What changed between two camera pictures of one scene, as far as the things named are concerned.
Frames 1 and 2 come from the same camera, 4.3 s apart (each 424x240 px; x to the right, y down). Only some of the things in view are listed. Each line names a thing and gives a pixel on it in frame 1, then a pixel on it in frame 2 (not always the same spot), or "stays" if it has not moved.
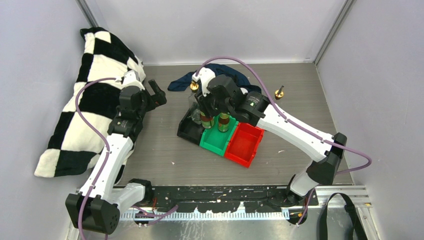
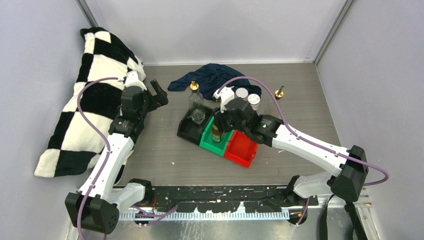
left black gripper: x=156 y=99 stays
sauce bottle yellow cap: x=206 y=122 -> x=217 y=135
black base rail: x=223 y=199 stays
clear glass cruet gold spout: x=195 y=111 stays
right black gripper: x=203 y=102 -> x=219 y=121
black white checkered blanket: x=78 y=135 stays
